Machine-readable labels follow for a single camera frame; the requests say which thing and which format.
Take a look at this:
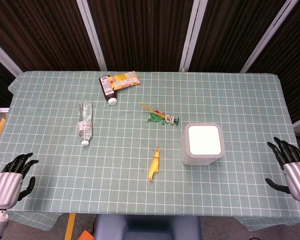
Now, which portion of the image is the clear plastic water bottle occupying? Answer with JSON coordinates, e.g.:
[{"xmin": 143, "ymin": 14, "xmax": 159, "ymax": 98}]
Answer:
[{"xmin": 77, "ymin": 100, "xmax": 94, "ymax": 147}]

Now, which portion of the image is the orange object on floor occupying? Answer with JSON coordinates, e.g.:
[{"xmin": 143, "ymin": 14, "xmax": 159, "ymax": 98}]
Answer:
[{"xmin": 77, "ymin": 229, "xmax": 96, "ymax": 240}]

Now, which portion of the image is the dark brown sauce bottle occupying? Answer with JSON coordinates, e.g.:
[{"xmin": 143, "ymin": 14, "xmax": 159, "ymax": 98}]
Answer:
[{"xmin": 98, "ymin": 74, "xmax": 118, "ymax": 106}]

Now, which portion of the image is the yellow cardboard box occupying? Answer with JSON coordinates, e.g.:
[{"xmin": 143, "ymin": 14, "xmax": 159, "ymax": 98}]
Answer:
[{"xmin": 107, "ymin": 70, "xmax": 141, "ymax": 91}]

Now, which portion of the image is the green checked tablecloth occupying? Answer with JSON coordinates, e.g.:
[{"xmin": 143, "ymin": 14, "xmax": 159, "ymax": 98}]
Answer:
[{"xmin": 0, "ymin": 70, "xmax": 300, "ymax": 232}]

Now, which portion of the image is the colourful feather toy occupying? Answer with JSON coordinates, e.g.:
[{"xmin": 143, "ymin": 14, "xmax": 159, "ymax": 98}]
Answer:
[{"xmin": 141, "ymin": 103, "xmax": 180, "ymax": 126}]

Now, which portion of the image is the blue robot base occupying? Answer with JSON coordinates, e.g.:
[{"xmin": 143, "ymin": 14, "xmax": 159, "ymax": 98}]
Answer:
[{"xmin": 94, "ymin": 214, "xmax": 201, "ymax": 240}]

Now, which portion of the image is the yellow rubber chicken toy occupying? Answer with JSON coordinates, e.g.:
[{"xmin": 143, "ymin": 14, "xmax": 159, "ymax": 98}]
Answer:
[{"xmin": 147, "ymin": 146, "xmax": 162, "ymax": 182}]

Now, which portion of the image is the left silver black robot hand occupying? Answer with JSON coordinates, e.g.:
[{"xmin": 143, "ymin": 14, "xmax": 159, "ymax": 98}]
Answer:
[{"xmin": 0, "ymin": 152, "xmax": 40, "ymax": 210}]

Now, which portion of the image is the dark slatted folding screen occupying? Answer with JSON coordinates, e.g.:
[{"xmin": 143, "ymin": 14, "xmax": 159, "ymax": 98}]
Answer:
[{"xmin": 0, "ymin": 0, "xmax": 300, "ymax": 125}]

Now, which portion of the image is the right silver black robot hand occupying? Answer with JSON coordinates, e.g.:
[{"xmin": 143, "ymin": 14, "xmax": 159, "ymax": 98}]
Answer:
[{"xmin": 264, "ymin": 136, "xmax": 300, "ymax": 203}]

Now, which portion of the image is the white cube container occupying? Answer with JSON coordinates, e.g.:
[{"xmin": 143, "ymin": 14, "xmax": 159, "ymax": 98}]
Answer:
[{"xmin": 181, "ymin": 122, "xmax": 226, "ymax": 166}]

